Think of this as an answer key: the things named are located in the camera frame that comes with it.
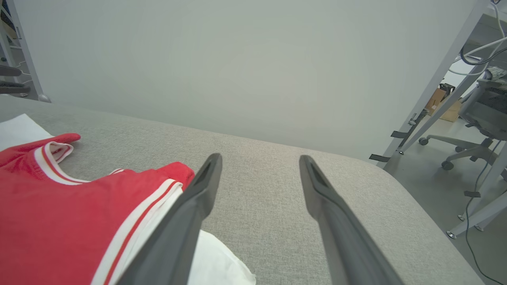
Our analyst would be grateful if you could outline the grey office chair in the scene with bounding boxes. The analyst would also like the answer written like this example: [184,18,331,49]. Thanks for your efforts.
[419,67,507,171]

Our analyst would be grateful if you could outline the white desk legs with feet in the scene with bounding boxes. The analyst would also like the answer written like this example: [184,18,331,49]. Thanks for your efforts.
[448,142,507,239]

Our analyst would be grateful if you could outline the white hanging cables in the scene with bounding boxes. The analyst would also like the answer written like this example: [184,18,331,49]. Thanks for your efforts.
[448,0,507,76]

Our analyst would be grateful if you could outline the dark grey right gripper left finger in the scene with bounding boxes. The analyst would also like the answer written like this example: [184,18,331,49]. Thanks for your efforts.
[117,153,223,285]

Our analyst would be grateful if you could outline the white metal rack frame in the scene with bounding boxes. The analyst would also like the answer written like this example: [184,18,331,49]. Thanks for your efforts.
[0,0,51,103]

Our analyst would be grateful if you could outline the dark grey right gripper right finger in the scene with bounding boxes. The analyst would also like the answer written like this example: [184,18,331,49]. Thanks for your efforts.
[299,154,404,285]

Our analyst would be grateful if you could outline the white desk frame with top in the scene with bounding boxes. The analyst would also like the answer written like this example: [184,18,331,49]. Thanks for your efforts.
[370,0,507,169]

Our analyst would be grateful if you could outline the brown cardboard box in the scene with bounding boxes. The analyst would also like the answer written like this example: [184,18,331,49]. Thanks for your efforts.
[439,99,463,122]
[426,88,447,116]

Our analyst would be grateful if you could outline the red and white garment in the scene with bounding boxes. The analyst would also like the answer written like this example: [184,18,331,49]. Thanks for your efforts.
[0,114,256,285]

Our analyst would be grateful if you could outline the black cable on floor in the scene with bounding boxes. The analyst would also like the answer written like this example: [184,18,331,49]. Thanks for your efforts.
[464,141,503,285]

